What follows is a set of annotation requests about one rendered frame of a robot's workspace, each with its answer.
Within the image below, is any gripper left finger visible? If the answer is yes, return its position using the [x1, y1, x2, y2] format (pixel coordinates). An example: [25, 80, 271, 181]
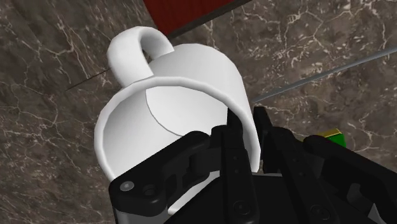
[108, 107, 261, 224]

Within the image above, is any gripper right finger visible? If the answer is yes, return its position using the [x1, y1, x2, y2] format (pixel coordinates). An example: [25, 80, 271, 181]
[253, 106, 397, 224]

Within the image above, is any white mug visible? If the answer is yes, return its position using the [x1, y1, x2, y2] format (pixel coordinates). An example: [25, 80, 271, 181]
[94, 25, 262, 216]

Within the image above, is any green and yellow block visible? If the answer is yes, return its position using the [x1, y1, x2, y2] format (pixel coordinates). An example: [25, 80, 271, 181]
[316, 128, 347, 149]

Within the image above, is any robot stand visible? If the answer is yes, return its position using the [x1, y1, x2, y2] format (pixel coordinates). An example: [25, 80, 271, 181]
[143, 0, 253, 40]

